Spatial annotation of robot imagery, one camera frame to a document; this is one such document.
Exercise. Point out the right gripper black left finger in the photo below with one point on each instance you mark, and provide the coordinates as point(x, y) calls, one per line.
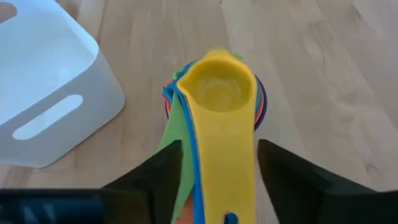
point(124, 205)

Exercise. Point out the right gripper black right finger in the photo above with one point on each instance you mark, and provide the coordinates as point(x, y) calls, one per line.
point(311, 193)

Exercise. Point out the yellow measuring cup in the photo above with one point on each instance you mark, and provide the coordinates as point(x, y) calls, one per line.
point(227, 149)

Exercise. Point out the green measuring cup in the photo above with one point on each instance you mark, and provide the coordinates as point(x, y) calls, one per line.
point(178, 124)

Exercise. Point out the white plastic basket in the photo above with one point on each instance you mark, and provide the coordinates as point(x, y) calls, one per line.
point(46, 62)

